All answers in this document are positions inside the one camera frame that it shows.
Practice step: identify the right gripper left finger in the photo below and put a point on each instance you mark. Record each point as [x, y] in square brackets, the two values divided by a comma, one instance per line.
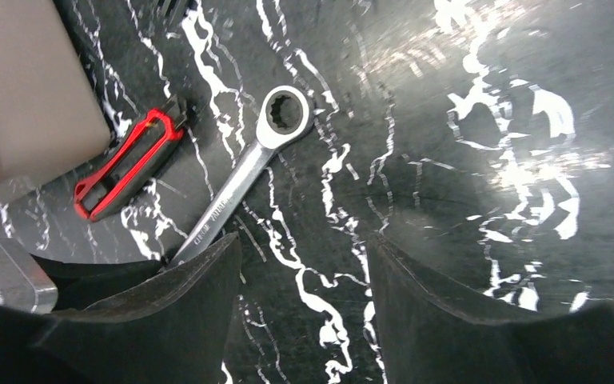
[116, 323]

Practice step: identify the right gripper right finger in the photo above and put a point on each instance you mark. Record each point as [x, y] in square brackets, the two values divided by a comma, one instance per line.
[434, 329]

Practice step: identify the red utility knife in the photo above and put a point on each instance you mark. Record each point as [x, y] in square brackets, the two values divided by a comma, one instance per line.
[144, 149]

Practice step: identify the silver combination wrench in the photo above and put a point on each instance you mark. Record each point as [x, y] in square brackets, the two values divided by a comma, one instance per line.
[287, 115]

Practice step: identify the beige plastic tool box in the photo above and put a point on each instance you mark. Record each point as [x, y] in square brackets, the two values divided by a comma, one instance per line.
[50, 120]

